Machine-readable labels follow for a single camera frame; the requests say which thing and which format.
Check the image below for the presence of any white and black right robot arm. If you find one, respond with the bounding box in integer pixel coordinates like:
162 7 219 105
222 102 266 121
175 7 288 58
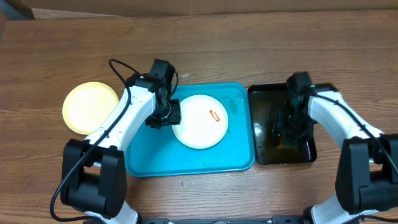
269 72 397 223

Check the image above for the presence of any black water tray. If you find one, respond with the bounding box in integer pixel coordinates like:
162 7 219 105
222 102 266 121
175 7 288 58
248 83 317 165

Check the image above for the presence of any green and yellow sponge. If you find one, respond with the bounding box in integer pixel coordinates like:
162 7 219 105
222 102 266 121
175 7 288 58
279 138 298 149

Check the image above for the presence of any yellow plate with ketchup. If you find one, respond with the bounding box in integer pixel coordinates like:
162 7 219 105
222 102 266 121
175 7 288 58
62 82 119 135

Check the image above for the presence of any teal plastic tray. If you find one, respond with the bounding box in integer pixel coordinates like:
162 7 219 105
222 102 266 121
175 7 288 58
125 83 255 177

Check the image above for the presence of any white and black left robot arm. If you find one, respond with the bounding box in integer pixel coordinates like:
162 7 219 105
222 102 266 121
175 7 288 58
50 59 181 223

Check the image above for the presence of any white plate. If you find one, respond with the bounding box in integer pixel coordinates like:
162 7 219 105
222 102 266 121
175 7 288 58
172 95 229 149

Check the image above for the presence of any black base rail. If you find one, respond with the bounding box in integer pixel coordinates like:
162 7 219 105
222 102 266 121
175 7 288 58
137 215 312 224

